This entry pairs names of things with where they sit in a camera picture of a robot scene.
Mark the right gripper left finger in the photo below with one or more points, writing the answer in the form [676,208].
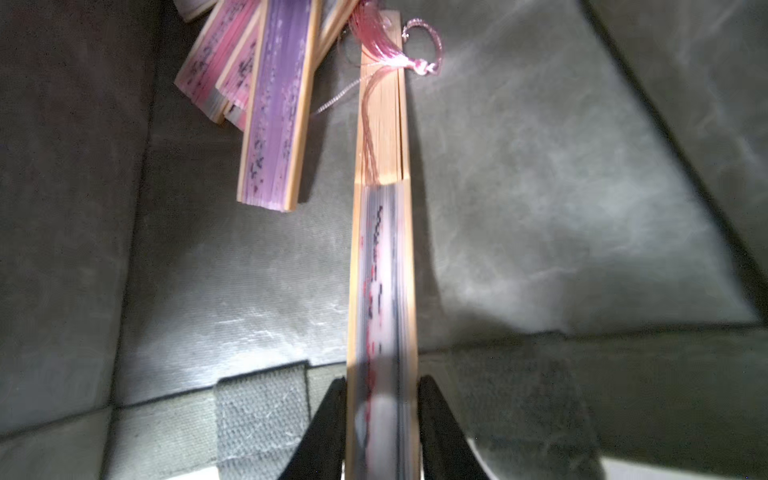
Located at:
[320,453]

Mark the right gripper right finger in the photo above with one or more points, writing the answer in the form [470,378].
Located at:
[446,453]

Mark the olive green tote bag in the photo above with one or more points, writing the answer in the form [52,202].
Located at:
[590,221]

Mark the purple folding fan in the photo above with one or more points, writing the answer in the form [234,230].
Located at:
[277,111]

